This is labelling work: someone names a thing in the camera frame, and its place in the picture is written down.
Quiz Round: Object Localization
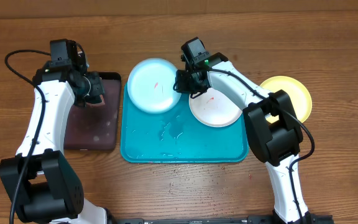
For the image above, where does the pink cleaning sponge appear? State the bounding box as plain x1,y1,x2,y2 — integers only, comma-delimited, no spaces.
86,95,105,107

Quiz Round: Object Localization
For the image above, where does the light blue plate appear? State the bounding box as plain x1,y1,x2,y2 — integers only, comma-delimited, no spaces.
127,58,181,114

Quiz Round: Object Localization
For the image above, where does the yellow green plate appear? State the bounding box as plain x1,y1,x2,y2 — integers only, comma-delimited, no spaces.
260,76,313,123

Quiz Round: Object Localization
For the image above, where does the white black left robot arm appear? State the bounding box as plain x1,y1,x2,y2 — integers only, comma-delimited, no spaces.
0,39,115,224

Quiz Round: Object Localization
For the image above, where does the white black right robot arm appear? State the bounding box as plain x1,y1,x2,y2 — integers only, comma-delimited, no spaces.
173,37,313,223

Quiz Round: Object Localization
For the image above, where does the black water tray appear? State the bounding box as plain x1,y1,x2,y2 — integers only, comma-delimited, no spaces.
63,72,121,151

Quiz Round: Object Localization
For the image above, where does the teal serving tray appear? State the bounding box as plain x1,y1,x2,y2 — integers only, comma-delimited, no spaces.
120,90,249,163

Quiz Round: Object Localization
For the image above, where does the white plate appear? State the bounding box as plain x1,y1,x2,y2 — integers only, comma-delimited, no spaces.
189,88,242,128

